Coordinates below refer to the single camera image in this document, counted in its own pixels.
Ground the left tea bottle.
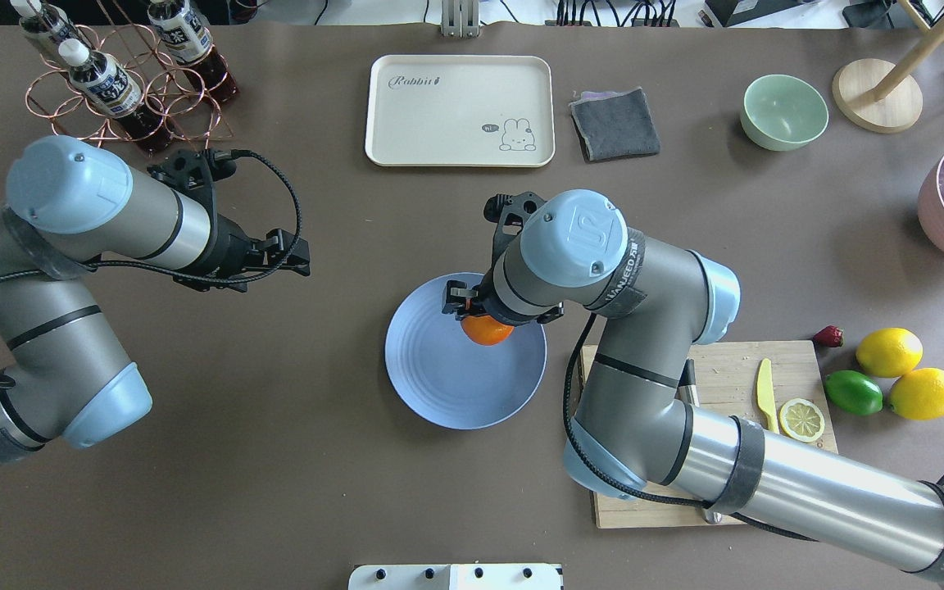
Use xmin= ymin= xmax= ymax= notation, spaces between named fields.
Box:
xmin=10 ymin=0 xmax=92 ymax=62

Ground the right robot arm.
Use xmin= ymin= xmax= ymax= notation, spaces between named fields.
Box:
xmin=442 ymin=189 xmax=944 ymax=587

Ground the yellow plastic knife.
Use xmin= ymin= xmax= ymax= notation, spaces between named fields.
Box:
xmin=756 ymin=358 xmax=780 ymax=433

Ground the upper whole lemon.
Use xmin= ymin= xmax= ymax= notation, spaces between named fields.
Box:
xmin=855 ymin=326 xmax=923 ymax=378

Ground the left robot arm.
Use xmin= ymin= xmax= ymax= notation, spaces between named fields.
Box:
xmin=0 ymin=135 xmax=311 ymax=465

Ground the red strawberry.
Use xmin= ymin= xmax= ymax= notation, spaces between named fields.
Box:
xmin=810 ymin=325 xmax=844 ymax=348

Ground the wooden cutting board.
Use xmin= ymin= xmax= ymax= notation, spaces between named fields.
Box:
xmin=592 ymin=340 xmax=838 ymax=529

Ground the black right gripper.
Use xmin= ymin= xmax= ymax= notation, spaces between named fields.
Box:
xmin=442 ymin=274 xmax=565 ymax=326

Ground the cream rabbit tray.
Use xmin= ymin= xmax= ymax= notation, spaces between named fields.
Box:
xmin=364 ymin=55 xmax=556 ymax=168

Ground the whole lemon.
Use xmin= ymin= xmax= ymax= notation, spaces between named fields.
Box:
xmin=855 ymin=326 xmax=923 ymax=378
xmin=887 ymin=367 xmax=944 ymax=420

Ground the wooden cup stand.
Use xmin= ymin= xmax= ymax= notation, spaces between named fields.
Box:
xmin=832 ymin=1 xmax=944 ymax=134

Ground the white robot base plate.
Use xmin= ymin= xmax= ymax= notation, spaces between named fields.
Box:
xmin=347 ymin=561 xmax=565 ymax=589

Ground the orange mandarin fruit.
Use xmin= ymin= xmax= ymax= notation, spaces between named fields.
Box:
xmin=460 ymin=315 xmax=514 ymax=345

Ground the lower whole lemon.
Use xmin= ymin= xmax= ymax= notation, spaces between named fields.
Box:
xmin=887 ymin=367 xmax=944 ymax=420

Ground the green lime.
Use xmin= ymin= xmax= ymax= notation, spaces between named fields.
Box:
xmin=823 ymin=370 xmax=884 ymax=415

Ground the steel muddler black tip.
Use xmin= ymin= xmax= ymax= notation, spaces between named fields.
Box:
xmin=677 ymin=358 xmax=723 ymax=525

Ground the copper wire bottle rack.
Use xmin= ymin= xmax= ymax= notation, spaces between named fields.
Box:
xmin=24 ymin=1 xmax=233 ymax=156

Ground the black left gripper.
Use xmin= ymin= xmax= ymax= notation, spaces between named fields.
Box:
xmin=180 ymin=216 xmax=311 ymax=279

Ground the grey folded cloth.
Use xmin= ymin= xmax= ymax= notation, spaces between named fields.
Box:
xmin=569 ymin=87 xmax=660 ymax=163

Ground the tea bottle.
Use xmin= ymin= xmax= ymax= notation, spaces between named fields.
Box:
xmin=10 ymin=0 xmax=92 ymax=62
xmin=57 ymin=39 xmax=173 ymax=153
xmin=147 ymin=1 xmax=239 ymax=105

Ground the blue round plate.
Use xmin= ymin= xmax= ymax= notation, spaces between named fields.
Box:
xmin=383 ymin=272 xmax=547 ymax=430

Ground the front tea bottle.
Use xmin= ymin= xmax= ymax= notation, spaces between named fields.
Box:
xmin=57 ymin=39 xmax=173 ymax=153

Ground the upper lemon slice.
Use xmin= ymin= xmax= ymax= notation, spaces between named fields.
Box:
xmin=777 ymin=398 xmax=827 ymax=443

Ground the right tea bottle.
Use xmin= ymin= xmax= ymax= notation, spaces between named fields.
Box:
xmin=147 ymin=1 xmax=239 ymax=105

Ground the green bowl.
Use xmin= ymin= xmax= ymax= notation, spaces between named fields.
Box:
xmin=739 ymin=74 xmax=829 ymax=151

